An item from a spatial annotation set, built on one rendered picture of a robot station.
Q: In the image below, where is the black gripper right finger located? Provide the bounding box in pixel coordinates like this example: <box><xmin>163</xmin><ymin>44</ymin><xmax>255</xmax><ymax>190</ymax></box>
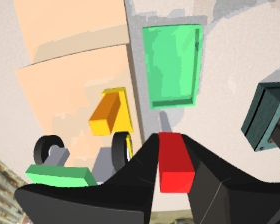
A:
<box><xmin>180</xmin><ymin>133</ymin><xmax>280</xmax><ymax>224</ymax></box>

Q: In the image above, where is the yellow wedge chock with orange handle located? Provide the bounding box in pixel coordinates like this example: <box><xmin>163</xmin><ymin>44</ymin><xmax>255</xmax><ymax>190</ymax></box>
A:
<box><xmin>88</xmin><ymin>87</ymin><xmax>135</xmax><ymax>136</ymax></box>

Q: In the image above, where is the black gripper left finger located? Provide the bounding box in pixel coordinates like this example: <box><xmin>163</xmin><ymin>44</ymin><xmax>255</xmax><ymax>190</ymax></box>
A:
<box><xmin>14</xmin><ymin>133</ymin><xmax>160</xmax><ymax>224</ymax></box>

